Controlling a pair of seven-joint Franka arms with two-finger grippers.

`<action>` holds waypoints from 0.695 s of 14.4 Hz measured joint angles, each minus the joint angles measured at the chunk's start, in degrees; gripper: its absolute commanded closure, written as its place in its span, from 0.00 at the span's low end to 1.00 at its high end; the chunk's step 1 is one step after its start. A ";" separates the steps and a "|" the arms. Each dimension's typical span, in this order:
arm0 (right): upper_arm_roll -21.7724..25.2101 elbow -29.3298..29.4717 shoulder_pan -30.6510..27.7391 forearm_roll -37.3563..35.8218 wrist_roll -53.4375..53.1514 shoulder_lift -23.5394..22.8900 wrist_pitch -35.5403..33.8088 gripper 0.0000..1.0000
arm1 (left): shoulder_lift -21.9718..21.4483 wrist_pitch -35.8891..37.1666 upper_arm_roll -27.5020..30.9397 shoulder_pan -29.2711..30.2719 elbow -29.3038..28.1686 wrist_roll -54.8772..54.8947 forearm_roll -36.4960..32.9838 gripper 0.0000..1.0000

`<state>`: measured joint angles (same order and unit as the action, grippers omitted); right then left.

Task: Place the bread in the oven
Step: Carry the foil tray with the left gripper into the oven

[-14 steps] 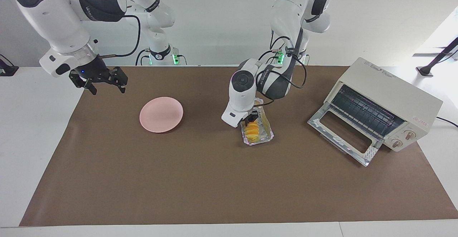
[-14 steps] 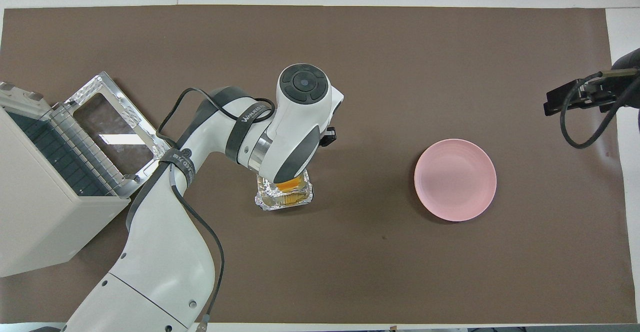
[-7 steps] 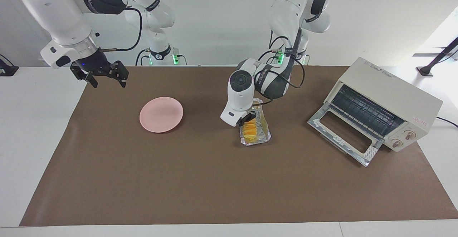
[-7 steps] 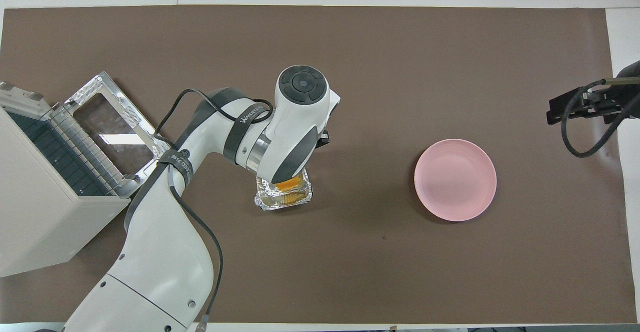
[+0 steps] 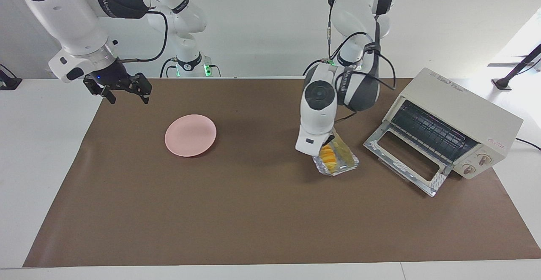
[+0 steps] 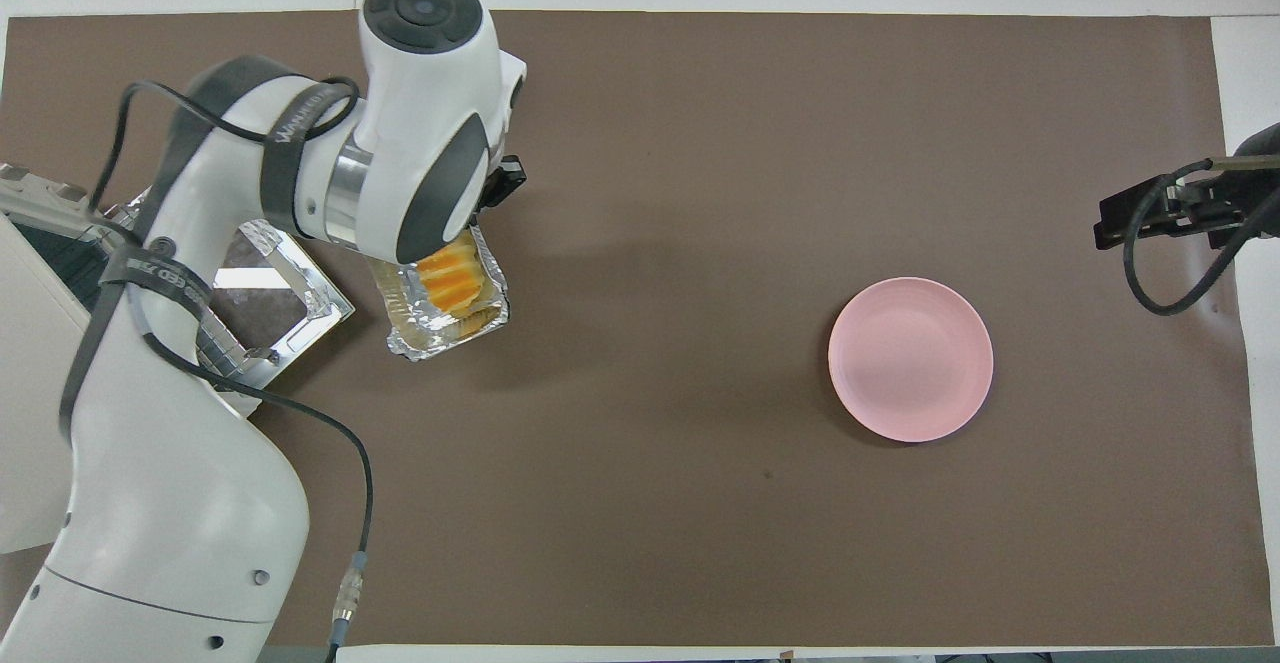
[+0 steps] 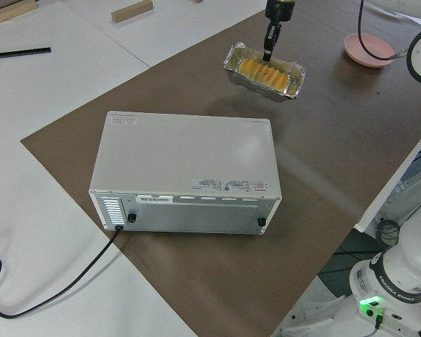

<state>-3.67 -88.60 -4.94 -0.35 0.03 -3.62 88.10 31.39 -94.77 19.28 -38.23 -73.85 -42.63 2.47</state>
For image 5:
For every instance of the white toaster oven body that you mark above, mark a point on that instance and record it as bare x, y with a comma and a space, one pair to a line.
477, 111

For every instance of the glass toaster oven door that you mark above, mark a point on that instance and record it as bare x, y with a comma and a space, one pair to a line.
439, 180

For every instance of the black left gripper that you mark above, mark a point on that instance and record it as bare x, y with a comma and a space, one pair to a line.
331, 137

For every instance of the pink round plate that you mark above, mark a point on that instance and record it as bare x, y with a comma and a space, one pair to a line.
190, 135

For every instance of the sliced yellow bread loaf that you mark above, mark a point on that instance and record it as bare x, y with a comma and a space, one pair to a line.
329, 157

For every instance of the silver foil baking tray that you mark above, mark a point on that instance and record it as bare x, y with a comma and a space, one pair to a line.
348, 159

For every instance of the cream oven control knob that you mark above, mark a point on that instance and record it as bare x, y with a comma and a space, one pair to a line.
484, 159
468, 169

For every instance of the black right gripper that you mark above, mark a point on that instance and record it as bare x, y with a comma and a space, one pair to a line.
110, 75

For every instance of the brown paper table mat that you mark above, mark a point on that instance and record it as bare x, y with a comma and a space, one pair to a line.
253, 212

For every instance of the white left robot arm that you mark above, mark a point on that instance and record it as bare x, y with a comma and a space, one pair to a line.
319, 115

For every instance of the black table clamp mount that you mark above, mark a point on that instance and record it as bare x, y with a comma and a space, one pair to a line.
8, 81

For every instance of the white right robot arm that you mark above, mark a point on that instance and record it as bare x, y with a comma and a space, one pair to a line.
67, 14

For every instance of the black slanted stand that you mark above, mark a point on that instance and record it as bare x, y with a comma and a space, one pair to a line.
517, 69

